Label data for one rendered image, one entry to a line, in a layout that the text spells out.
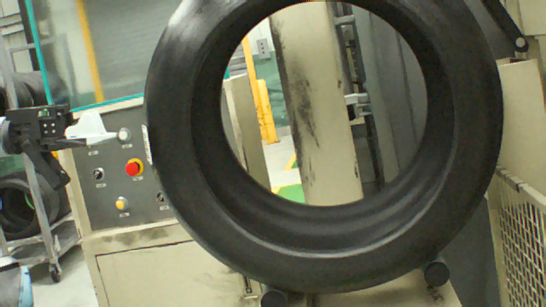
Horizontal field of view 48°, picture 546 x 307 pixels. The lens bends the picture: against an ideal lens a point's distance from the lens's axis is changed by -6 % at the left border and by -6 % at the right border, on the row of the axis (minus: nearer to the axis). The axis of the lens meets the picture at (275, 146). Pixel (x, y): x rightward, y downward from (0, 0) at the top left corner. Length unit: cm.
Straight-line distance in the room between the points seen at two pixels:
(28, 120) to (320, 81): 61
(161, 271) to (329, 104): 79
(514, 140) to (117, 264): 118
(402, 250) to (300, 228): 33
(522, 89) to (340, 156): 41
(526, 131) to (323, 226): 47
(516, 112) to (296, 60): 48
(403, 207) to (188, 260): 79
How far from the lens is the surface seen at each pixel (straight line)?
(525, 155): 139
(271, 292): 110
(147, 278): 193
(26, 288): 159
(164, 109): 101
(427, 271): 109
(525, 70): 137
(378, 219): 130
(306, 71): 138
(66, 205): 538
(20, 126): 123
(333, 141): 140
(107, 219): 197
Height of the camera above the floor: 130
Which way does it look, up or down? 8 degrees down
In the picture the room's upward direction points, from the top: 12 degrees counter-clockwise
